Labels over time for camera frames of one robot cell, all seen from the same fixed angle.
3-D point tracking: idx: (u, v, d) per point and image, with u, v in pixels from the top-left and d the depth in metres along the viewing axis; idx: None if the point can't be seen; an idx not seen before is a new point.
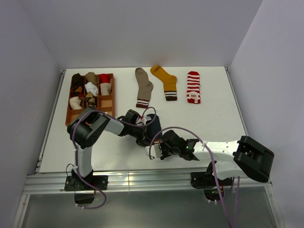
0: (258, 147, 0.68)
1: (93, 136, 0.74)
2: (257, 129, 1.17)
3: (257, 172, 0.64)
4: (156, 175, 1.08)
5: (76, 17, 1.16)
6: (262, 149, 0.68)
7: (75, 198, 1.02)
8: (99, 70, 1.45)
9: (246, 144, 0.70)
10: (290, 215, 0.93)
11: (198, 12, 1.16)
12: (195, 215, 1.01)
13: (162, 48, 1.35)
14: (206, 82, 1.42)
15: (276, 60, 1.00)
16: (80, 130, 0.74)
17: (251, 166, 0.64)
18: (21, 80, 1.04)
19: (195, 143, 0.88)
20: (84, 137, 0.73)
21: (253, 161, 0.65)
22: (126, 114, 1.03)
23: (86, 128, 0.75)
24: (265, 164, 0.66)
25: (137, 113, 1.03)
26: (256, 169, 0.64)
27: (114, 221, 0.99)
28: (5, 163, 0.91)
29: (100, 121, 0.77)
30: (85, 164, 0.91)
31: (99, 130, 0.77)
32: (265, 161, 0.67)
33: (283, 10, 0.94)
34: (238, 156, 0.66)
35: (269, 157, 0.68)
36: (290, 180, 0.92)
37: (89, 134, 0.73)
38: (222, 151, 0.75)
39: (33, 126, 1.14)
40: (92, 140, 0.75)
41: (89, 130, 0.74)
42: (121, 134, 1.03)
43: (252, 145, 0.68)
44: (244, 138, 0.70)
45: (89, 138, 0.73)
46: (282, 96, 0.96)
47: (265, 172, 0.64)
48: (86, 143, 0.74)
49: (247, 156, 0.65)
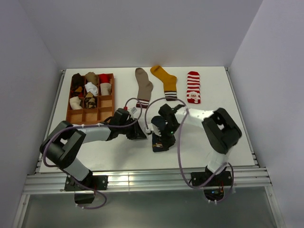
0: (228, 121, 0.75)
1: (68, 156, 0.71)
2: (257, 129, 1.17)
3: (217, 139, 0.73)
4: (156, 175, 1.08)
5: (76, 17, 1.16)
6: (231, 125, 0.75)
7: (75, 198, 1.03)
8: (99, 70, 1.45)
9: (220, 116, 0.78)
10: (290, 215, 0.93)
11: (198, 12, 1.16)
12: (195, 215, 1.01)
13: (162, 48, 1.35)
14: (206, 82, 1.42)
15: (276, 60, 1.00)
16: (53, 152, 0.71)
17: (214, 132, 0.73)
18: (21, 80, 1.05)
19: (180, 107, 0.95)
20: (58, 159, 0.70)
21: (218, 129, 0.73)
22: (114, 114, 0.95)
23: (59, 148, 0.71)
24: (229, 137, 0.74)
25: (126, 112, 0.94)
26: (217, 136, 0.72)
27: (114, 221, 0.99)
28: (5, 163, 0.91)
29: (73, 139, 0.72)
30: (75, 173, 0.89)
31: (75, 148, 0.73)
32: (231, 134, 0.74)
33: (283, 10, 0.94)
34: (207, 120, 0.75)
35: (236, 134, 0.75)
36: (290, 180, 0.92)
37: (61, 156, 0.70)
38: (197, 116, 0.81)
39: (33, 126, 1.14)
40: (69, 160, 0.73)
41: (61, 152, 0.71)
42: (110, 137, 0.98)
43: (224, 118, 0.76)
44: (220, 110, 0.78)
45: (62, 160, 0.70)
46: (282, 96, 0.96)
47: (224, 142, 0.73)
48: (61, 164, 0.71)
49: (214, 124, 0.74)
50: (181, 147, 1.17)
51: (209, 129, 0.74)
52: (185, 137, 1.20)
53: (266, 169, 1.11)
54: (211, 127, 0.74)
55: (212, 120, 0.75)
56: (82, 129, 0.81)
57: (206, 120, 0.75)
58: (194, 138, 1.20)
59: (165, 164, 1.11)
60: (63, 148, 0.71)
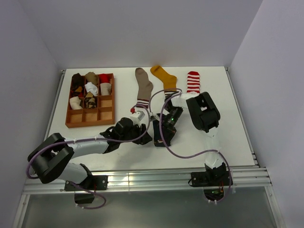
0: (208, 103, 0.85)
1: (51, 173, 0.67)
2: (257, 129, 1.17)
3: (196, 116, 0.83)
4: (156, 175, 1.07)
5: (76, 17, 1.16)
6: (211, 106, 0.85)
7: (75, 198, 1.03)
8: (99, 70, 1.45)
9: (204, 99, 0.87)
10: (290, 215, 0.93)
11: (198, 12, 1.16)
12: (196, 215, 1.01)
13: (162, 48, 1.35)
14: (207, 82, 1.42)
15: (276, 60, 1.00)
16: (37, 166, 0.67)
17: (194, 109, 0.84)
18: (21, 80, 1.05)
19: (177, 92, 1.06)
20: (40, 175, 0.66)
21: (198, 108, 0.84)
22: (117, 125, 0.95)
23: (43, 164, 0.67)
24: (208, 116, 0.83)
25: (128, 125, 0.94)
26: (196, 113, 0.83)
27: (114, 221, 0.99)
28: (5, 163, 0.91)
29: (60, 156, 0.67)
30: (71, 179, 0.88)
31: (60, 166, 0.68)
32: (209, 114, 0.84)
33: (283, 10, 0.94)
34: (190, 99, 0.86)
35: (213, 115, 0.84)
36: (291, 180, 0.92)
37: (44, 172, 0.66)
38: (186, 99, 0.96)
39: (33, 126, 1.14)
40: (52, 176, 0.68)
41: (45, 167, 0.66)
42: (108, 150, 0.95)
43: (206, 99, 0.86)
44: (205, 94, 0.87)
45: (44, 176, 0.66)
46: (282, 96, 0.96)
47: (202, 119, 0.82)
48: (43, 180, 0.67)
49: (195, 103, 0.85)
50: (181, 147, 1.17)
51: (190, 107, 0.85)
52: (185, 137, 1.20)
53: (266, 169, 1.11)
54: (192, 105, 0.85)
55: (194, 100, 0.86)
56: (73, 144, 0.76)
57: (189, 99, 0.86)
58: (194, 138, 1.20)
59: (165, 163, 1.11)
60: (48, 163, 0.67)
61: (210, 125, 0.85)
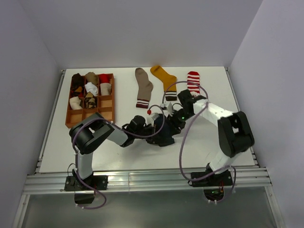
0: (244, 128, 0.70)
1: (93, 143, 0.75)
2: (257, 129, 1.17)
3: (227, 142, 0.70)
4: (156, 175, 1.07)
5: (75, 17, 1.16)
6: (246, 131, 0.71)
7: (75, 198, 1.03)
8: (99, 70, 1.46)
9: (238, 119, 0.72)
10: (290, 215, 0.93)
11: (198, 12, 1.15)
12: (195, 215, 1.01)
13: (162, 48, 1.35)
14: (206, 82, 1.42)
15: (275, 60, 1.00)
16: (81, 136, 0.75)
17: (227, 136, 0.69)
18: (21, 80, 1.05)
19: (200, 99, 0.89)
20: (84, 143, 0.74)
21: (232, 132, 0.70)
22: (130, 123, 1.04)
23: (88, 134, 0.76)
24: (240, 143, 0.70)
25: (140, 122, 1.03)
26: (228, 139, 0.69)
27: (114, 221, 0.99)
28: (5, 163, 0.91)
29: (104, 129, 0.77)
30: (81, 169, 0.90)
31: (101, 138, 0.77)
32: (242, 141, 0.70)
33: (283, 10, 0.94)
34: (223, 120, 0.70)
35: (247, 142, 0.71)
36: (291, 180, 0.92)
37: (89, 141, 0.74)
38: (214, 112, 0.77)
39: (33, 126, 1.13)
40: (92, 148, 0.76)
41: (89, 138, 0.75)
42: (124, 145, 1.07)
43: (242, 122, 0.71)
44: (240, 113, 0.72)
45: (88, 145, 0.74)
46: (281, 96, 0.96)
47: (234, 147, 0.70)
48: (85, 149, 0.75)
49: (229, 127, 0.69)
50: (181, 147, 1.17)
51: (222, 130, 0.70)
52: (186, 137, 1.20)
53: (266, 169, 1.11)
54: (225, 128, 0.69)
55: (228, 121, 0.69)
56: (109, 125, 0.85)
57: (223, 120, 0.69)
58: (195, 138, 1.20)
59: (165, 163, 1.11)
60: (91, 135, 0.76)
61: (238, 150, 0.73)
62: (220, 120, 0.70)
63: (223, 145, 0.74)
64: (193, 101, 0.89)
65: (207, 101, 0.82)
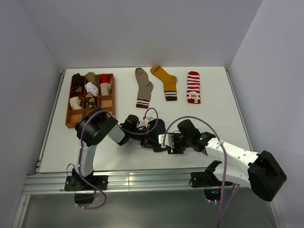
0: (274, 168, 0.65)
1: (100, 134, 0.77)
2: (257, 129, 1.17)
3: (264, 189, 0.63)
4: (156, 175, 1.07)
5: (75, 17, 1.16)
6: (278, 171, 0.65)
7: (75, 199, 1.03)
8: (99, 70, 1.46)
9: (265, 160, 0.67)
10: (290, 215, 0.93)
11: (198, 12, 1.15)
12: (195, 215, 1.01)
13: (162, 48, 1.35)
14: (206, 82, 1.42)
15: (275, 61, 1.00)
16: (88, 128, 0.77)
17: (264, 184, 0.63)
18: (21, 80, 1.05)
19: (211, 138, 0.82)
20: (91, 135, 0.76)
21: (267, 178, 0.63)
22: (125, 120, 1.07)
23: (94, 127, 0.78)
24: (276, 185, 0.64)
25: (135, 120, 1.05)
26: (266, 187, 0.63)
27: (113, 221, 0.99)
28: (5, 163, 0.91)
29: (109, 121, 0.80)
30: (84, 166, 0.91)
31: (107, 130, 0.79)
32: (278, 183, 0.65)
33: (283, 11, 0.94)
34: (254, 168, 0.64)
35: (281, 181, 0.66)
36: (290, 180, 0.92)
37: (96, 132, 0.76)
38: (237, 157, 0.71)
39: (33, 126, 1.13)
40: (99, 139, 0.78)
41: (96, 130, 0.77)
42: (120, 143, 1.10)
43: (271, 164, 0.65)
44: (265, 153, 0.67)
45: (96, 135, 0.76)
46: (281, 96, 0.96)
47: (272, 192, 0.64)
48: (92, 141, 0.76)
49: (263, 173, 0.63)
50: None
51: (257, 178, 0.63)
52: None
53: None
54: (260, 177, 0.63)
55: (260, 168, 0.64)
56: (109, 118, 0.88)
57: (254, 168, 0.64)
58: None
59: (165, 163, 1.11)
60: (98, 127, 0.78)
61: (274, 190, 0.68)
62: (251, 169, 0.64)
63: (257, 192, 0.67)
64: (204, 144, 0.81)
65: (222, 143, 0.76)
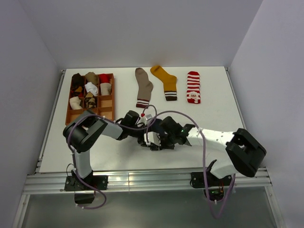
0: (251, 142, 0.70)
1: (89, 140, 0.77)
2: (257, 129, 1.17)
3: (245, 165, 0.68)
4: (156, 175, 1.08)
5: (75, 17, 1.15)
6: (255, 145, 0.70)
7: (75, 198, 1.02)
8: (99, 70, 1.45)
9: (242, 137, 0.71)
10: (290, 216, 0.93)
11: (198, 12, 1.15)
12: (196, 215, 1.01)
13: (162, 48, 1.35)
14: (206, 82, 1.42)
15: (276, 60, 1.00)
16: (76, 135, 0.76)
17: (242, 159, 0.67)
18: (21, 80, 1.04)
19: (191, 128, 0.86)
20: (80, 142, 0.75)
21: (245, 155, 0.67)
22: (125, 116, 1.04)
23: (82, 132, 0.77)
24: (255, 159, 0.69)
25: (136, 116, 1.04)
26: (245, 162, 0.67)
27: (113, 221, 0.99)
28: (4, 164, 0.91)
29: (98, 125, 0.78)
30: (81, 167, 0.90)
31: (95, 134, 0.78)
32: (256, 156, 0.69)
33: (284, 10, 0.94)
34: (232, 146, 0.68)
35: (261, 155, 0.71)
36: (290, 180, 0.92)
37: (84, 138, 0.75)
38: (215, 139, 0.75)
39: (33, 125, 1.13)
40: (89, 145, 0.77)
41: (83, 136, 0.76)
42: (120, 137, 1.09)
43: (247, 138, 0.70)
44: (241, 130, 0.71)
45: (84, 142, 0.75)
46: (281, 96, 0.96)
47: (252, 167, 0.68)
48: (81, 147, 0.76)
49: (240, 149, 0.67)
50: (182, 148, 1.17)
51: (235, 156, 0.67)
52: None
53: (266, 169, 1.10)
54: (238, 153, 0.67)
55: (236, 145, 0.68)
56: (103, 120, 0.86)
57: (231, 146, 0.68)
58: None
59: (165, 164, 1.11)
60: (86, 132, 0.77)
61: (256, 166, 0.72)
62: (229, 147, 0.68)
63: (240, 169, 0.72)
64: (185, 135, 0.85)
65: (200, 129, 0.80)
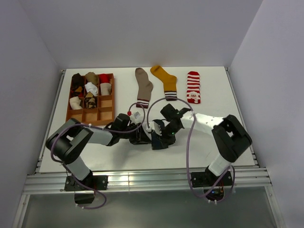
0: (237, 129, 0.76)
1: (73, 151, 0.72)
2: (257, 129, 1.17)
3: (227, 148, 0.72)
4: (156, 175, 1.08)
5: (75, 16, 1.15)
6: (241, 132, 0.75)
7: (75, 198, 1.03)
8: (99, 70, 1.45)
9: (230, 123, 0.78)
10: (290, 216, 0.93)
11: (198, 11, 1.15)
12: (196, 215, 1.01)
13: (162, 48, 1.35)
14: (206, 82, 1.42)
15: (276, 60, 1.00)
16: (59, 147, 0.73)
17: (225, 142, 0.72)
18: (21, 80, 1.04)
19: (186, 111, 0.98)
20: (63, 153, 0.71)
21: (229, 139, 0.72)
22: (115, 120, 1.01)
23: (65, 143, 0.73)
24: (239, 145, 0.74)
25: (126, 119, 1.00)
26: (227, 145, 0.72)
27: (113, 221, 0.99)
28: (4, 164, 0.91)
29: (82, 135, 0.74)
30: (75, 172, 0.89)
31: (81, 145, 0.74)
32: (240, 142, 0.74)
33: (284, 10, 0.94)
34: (217, 128, 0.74)
35: (245, 142, 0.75)
36: (290, 180, 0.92)
37: (68, 150, 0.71)
38: (205, 123, 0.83)
39: (33, 125, 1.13)
40: (73, 156, 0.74)
41: (67, 147, 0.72)
42: (110, 143, 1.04)
43: (233, 124, 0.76)
44: (230, 117, 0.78)
45: (68, 154, 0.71)
46: (282, 95, 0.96)
47: (234, 151, 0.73)
48: (66, 159, 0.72)
49: (224, 132, 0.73)
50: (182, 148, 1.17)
51: (218, 138, 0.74)
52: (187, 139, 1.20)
53: (266, 169, 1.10)
54: (222, 135, 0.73)
55: (222, 128, 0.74)
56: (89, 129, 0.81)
57: (217, 128, 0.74)
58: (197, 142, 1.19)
59: (165, 164, 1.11)
60: (70, 144, 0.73)
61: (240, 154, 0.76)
62: (214, 129, 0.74)
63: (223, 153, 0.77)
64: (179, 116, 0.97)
65: (194, 113, 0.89)
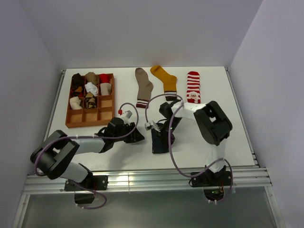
0: (219, 113, 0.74)
1: (59, 167, 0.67)
2: (257, 129, 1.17)
3: (207, 130, 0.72)
4: (156, 175, 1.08)
5: (75, 17, 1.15)
6: (222, 117, 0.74)
7: (75, 198, 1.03)
8: (99, 70, 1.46)
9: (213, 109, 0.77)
10: (290, 216, 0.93)
11: (198, 11, 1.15)
12: (195, 215, 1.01)
13: (162, 48, 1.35)
14: (206, 82, 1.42)
15: (276, 60, 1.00)
16: (43, 162, 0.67)
17: (204, 122, 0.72)
18: (21, 80, 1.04)
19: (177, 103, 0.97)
20: (48, 169, 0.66)
21: (208, 120, 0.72)
22: (108, 125, 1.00)
23: (50, 157, 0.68)
24: (220, 128, 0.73)
25: (119, 124, 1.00)
26: (207, 126, 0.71)
27: (113, 221, 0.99)
28: (4, 164, 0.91)
29: (68, 149, 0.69)
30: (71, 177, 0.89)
31: (67, 159, 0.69)
32: (221, 126, 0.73)
33: (284, 10, 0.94)
34: (198, 111, 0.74)
35: (226, 126, 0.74)
36: (290, 180, 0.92)
37: (53, 166, 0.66)
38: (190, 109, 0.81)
39: (33, 125, 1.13)
40: (59, 171, 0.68)
41: (52, 163, 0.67)
42: (103, 150, 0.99)
43: (215, 108, 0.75)
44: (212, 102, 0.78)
45: (53, 170, 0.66)
46: (281, 95, 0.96)
47: (214, 133, 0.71)
48: (51, 175, 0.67)
49: (204, 116, 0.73)
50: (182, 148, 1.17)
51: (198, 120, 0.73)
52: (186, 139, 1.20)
53: (266, 169, 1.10)
54: (202, 117, 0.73)
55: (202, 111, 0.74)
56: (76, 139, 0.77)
57: (198, 110, 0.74)
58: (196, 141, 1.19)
59: (165, 163, 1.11)
60: (54, 158, 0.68)
61: (221, 137, 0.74)
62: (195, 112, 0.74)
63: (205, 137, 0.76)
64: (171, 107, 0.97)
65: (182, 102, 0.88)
